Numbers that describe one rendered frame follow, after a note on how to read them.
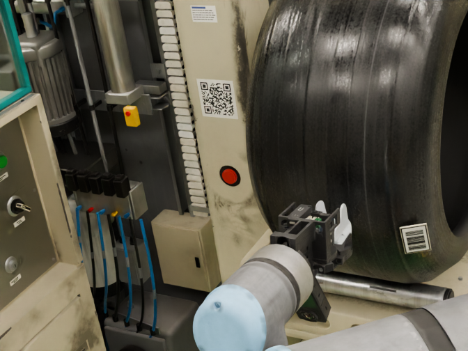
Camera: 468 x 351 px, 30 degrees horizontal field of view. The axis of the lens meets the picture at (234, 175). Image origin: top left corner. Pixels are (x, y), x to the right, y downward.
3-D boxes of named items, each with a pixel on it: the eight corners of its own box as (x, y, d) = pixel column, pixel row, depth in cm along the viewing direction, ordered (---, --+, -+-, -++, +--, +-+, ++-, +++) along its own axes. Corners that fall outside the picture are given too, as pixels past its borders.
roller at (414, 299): (269, 282, 166) (260, 279, 163) (274, 259, 167) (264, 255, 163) (452, 315, 150) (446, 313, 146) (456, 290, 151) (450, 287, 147)
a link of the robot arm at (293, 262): (302, 326, 111) (235, 313, 115) (317, 308, 115) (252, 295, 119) (299, 263, 107) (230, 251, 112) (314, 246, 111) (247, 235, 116)
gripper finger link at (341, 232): (363, 193, 129) (339, 217, 122) (363, 229, 131) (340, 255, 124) (342, 190, 131) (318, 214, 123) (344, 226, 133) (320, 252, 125)
